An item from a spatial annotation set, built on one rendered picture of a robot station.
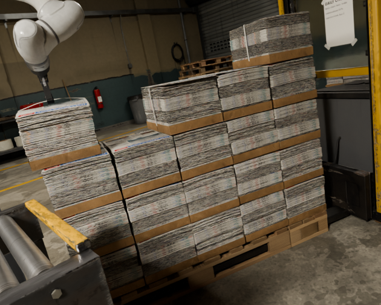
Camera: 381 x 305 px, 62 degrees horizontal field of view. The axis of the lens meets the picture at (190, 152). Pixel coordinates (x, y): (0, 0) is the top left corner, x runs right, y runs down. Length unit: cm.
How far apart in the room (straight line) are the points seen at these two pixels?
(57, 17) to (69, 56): 719
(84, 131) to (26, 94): 674
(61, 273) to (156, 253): 102
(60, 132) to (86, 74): 722
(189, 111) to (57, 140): 59
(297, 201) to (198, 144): 73
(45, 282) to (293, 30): 159
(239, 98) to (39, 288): 126
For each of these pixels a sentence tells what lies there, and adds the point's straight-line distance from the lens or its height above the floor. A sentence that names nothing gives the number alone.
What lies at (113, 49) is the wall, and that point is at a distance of 902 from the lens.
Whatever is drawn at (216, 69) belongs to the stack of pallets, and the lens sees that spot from 810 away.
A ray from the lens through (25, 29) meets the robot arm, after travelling 126.
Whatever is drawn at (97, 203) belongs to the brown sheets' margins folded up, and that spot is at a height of 63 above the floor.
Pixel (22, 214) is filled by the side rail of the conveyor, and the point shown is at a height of 78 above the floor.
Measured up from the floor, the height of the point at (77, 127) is 97.
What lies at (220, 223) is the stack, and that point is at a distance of 170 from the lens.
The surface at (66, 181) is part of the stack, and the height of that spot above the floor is 76.
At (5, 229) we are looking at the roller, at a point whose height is 80.
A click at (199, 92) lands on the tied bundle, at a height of 100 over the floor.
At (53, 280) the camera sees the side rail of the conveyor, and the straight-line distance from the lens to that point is 64.
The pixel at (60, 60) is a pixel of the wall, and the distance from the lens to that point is 843.
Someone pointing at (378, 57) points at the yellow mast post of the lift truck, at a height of 99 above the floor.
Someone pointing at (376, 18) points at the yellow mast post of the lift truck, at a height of 118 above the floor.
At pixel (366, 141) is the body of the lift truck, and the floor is 47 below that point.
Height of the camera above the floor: 110
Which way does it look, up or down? 14 degrees down
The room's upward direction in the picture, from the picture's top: 11 degrees counter-clockwise
